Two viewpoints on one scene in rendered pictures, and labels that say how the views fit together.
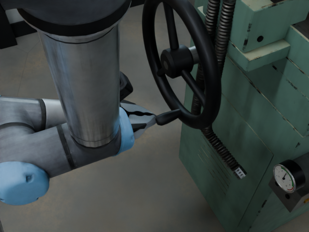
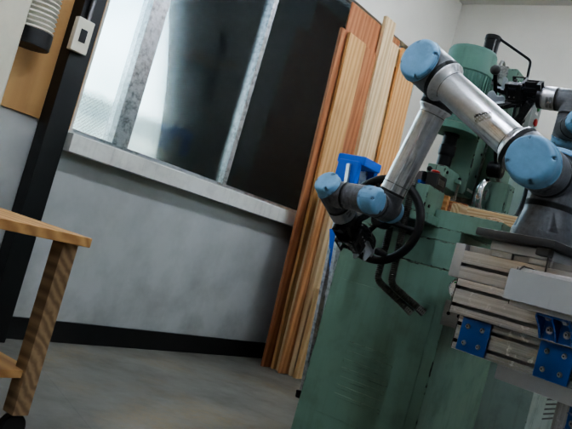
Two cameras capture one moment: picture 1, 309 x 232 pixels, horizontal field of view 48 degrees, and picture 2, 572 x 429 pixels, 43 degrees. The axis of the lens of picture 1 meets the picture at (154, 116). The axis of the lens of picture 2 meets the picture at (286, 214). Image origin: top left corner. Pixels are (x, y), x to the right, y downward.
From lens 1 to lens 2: 2.02 m
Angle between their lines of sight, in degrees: 59
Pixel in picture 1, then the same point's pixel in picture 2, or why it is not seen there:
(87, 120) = (414, 166)
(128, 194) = not seen: outside the picture
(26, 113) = not seen: hidden behind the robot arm
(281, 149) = (442, 295)
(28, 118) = not seen: hidden behind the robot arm
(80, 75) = (431, 134)
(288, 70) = (438, 234)
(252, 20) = (428, 190)
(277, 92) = (433, 253)
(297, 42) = (443, 214)
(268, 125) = (427, 284)
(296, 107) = (449, 254)
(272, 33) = (431, 208)
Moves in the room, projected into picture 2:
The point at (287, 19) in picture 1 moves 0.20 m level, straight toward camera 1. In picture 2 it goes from (436, 203) to (454, 199)
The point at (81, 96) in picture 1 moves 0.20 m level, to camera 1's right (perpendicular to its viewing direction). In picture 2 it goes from (424, 146) to (476, 168)
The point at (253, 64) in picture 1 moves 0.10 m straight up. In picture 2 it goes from (428, 217) to (437, 187)
